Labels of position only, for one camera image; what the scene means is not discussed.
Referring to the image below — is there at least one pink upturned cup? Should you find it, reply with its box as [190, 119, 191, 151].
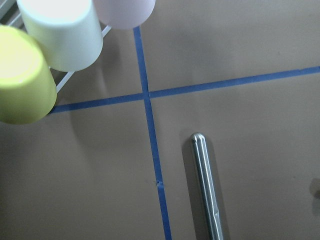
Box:
[93, 0, 156, 30]

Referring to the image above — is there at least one steel muddler rod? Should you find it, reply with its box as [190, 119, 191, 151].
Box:
[191, 132, 224, 240]

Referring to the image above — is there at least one yellow upturned cup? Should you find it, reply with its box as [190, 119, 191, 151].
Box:
[0, 25, 57, 125]

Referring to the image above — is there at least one white upturned cup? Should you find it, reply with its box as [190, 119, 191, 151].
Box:
[16, 0, 103, 72]

